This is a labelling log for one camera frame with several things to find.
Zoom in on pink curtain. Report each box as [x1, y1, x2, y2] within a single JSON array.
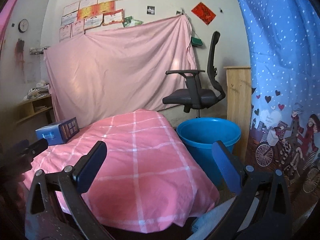
[[0, 0, 28, 38]]

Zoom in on person's grey trouser leg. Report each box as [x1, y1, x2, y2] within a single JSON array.
[[191, 197, 248, 240]]

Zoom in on blue cardboard box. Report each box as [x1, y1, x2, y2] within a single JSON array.
[[35, 117, 80, 146]]

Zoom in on pink hanging sheet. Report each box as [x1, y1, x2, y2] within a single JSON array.
[[44, 14, 204, 122]]

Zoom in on red paper wall decoration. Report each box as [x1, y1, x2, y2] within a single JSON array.
[[191, 2, 216, 25]]

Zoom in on group of wall certificates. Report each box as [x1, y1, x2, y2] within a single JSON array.
[[59, 0, 139, 43]]

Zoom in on wooden shelf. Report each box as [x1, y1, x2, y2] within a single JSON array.
[[15, 94, 54, 124]]

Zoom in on green landscape pictures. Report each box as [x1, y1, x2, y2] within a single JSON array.
[[122, 16, 144, 27]]

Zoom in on black office chair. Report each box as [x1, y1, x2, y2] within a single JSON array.
[[162, 31, 227, 118]]

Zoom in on red tassel ornament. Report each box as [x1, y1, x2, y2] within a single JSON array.
[[14, 39, 27, 68]]

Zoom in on white wall calendar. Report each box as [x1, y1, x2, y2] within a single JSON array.
[[24, 62, 42, 84]]

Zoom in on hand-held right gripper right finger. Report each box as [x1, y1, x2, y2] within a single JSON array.
[[211, 141, 292, 240]]

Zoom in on light wooden cabinet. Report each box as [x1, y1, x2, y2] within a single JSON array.
[[224, 66, 252, 160]]

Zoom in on stack of newspapers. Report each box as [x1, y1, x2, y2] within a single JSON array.
[[24, 80, 52, 100]]

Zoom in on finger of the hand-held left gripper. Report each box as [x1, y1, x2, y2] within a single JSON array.
[[20, 138, 49, 158], [6, 140, 30, 154]]

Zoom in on pink checkered blanket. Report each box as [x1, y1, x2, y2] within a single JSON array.
[[24, 109, 220, 233]]

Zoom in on round wall clock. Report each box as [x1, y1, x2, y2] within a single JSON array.
[[18, 19, 29, 33]]

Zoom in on wire wall rack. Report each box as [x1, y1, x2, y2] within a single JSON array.
[[30, 45, 52, 55]]

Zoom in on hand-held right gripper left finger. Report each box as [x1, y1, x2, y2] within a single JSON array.
[[25, 141, 113, 240]]

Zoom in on blue plastic bucket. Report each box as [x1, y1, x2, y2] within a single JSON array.
[[176, 117, 242, 187]]

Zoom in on blue printed curtain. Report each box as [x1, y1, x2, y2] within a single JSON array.
[[230, 0, 320, 205]]

